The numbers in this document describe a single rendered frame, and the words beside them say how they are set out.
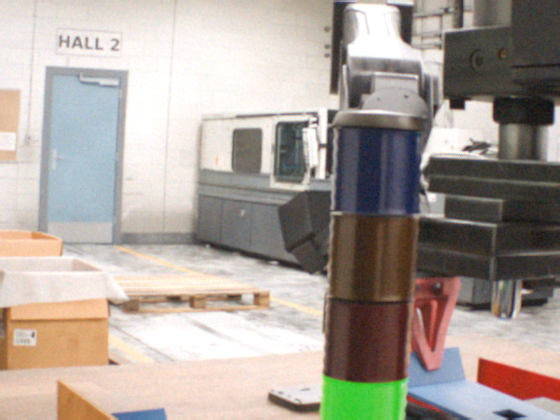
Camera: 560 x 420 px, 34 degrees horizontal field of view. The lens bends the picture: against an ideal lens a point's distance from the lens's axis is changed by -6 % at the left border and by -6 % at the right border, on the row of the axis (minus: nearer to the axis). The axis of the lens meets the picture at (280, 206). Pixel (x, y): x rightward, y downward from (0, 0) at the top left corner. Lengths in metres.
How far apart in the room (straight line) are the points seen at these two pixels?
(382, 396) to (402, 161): 0.10
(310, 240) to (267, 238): 9.80
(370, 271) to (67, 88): 11.38
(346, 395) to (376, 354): 0.02
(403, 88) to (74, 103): 11.05
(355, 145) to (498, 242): 0.23
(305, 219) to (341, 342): 0.35
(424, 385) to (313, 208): 0.17
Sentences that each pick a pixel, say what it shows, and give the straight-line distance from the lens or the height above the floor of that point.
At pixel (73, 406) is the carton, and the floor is 0.96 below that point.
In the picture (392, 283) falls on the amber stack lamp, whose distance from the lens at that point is 0.39.
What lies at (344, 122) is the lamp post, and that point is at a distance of 0.39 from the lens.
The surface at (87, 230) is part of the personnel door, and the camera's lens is 11.84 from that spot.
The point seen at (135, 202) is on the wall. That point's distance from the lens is 12.05.
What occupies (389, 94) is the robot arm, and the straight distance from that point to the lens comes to 0.74.
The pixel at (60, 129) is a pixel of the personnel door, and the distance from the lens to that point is 11.69.
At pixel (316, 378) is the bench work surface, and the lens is 1.20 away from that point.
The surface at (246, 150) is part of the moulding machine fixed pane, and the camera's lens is 11.10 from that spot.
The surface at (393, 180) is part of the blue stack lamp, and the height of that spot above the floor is 1.17.
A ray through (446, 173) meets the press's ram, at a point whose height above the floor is 1.17.
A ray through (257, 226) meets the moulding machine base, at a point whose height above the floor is 0.38.
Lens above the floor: 1.18
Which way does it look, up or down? 3 degrees down
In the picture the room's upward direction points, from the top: 2 degrees clockwise
